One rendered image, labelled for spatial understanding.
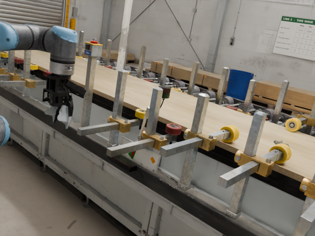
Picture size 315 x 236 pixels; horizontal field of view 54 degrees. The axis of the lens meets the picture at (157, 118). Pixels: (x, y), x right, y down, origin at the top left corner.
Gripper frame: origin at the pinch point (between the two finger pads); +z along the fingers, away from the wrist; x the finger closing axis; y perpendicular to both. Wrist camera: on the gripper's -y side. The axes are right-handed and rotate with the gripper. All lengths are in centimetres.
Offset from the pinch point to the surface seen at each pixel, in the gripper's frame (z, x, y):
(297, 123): -3, 64, -120
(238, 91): 64, -148, -578
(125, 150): 9.3, 19.0, -19.4
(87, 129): 8.6, -6.0, -19.7
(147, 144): 9.2, 20.2, -32.9
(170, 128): 4, 21, -49
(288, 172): 5, 77, -55
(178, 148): -1.4, 44.1, -19.4
